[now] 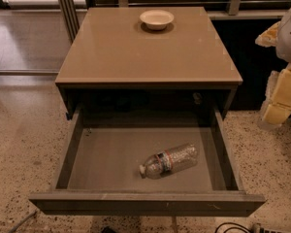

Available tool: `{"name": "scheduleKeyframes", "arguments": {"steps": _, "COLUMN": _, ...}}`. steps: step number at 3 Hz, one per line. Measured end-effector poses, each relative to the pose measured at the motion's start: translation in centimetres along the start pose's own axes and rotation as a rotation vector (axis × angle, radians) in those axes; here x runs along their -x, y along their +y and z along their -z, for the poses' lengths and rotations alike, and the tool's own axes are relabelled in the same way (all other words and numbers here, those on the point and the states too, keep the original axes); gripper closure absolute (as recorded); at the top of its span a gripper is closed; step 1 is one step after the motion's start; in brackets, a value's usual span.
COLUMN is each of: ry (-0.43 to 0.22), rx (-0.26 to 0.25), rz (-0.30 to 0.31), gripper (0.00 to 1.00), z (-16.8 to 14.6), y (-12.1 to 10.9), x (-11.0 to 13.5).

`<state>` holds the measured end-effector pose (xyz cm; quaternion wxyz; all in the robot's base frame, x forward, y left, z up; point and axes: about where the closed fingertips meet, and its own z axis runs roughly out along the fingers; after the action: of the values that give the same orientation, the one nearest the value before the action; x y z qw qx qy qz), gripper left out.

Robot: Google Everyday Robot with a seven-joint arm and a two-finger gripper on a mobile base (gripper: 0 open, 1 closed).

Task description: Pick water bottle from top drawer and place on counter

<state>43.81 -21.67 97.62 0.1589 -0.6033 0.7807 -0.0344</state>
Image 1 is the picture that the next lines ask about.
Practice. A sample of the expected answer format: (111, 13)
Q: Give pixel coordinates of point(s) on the open grey top drawer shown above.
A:
(98, 173)

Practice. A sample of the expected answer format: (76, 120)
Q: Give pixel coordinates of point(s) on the clear plastic water bottle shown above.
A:
(170, 161)

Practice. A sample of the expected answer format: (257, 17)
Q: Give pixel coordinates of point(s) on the brown cabinet with glossy top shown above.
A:
(114, 49)

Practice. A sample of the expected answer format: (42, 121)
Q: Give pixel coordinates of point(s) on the white ceramic bowl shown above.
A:
(156, 19)

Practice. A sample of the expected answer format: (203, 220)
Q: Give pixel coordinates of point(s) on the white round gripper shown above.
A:
(290, 37)

